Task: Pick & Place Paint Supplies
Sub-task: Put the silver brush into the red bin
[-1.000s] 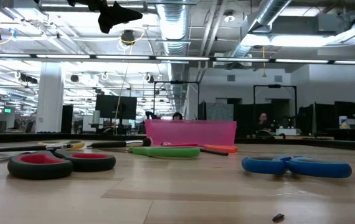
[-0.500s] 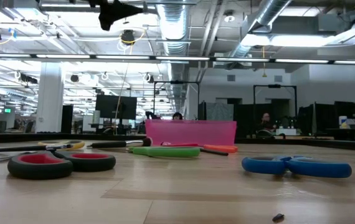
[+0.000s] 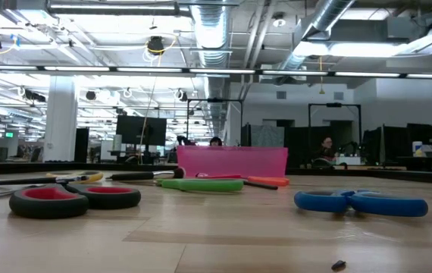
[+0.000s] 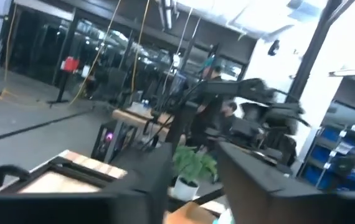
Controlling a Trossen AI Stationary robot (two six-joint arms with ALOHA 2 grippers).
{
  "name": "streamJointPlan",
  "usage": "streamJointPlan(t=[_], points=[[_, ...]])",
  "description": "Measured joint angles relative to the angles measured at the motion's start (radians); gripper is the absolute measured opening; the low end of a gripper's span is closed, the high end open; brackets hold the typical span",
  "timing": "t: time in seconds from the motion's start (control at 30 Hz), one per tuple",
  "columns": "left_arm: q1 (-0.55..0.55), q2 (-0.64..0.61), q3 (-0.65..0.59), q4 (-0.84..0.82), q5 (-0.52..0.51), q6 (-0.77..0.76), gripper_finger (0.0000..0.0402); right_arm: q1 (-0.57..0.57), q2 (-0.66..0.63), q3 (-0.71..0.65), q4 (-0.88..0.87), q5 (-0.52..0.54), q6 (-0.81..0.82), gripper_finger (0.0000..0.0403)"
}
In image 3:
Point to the orange scissors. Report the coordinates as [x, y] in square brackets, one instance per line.
[269, 180]

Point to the thick black paintbrush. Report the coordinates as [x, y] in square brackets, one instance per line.
[132, 176]

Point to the yellow scissors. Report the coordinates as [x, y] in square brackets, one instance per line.
[94, 178]

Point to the black and red scissors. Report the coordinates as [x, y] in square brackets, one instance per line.
[49, 211]

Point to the person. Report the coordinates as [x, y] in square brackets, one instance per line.
[326, 149]
[216, 142]

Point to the pink translucent plastic bin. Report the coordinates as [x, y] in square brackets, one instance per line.
[220, 161]

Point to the green scissors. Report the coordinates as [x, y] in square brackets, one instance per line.
[201, 185]

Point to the black computer monitor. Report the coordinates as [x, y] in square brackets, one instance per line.
[132, 130]

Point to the blue scissors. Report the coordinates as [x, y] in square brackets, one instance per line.
[322, 203]

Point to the white building pillar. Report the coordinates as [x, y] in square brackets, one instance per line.
[60, 121]

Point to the small dark debris piece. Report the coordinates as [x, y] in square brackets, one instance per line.
[338, 265]

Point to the small white background bottle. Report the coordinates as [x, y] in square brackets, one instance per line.
[417, 149]

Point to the black background monitor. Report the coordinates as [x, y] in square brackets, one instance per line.
[420, 134]

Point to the ribbed silver ventilation duct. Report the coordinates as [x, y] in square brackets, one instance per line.
[211, 30]

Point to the slanted silver ventilation duct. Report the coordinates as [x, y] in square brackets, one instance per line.
[329, 15]

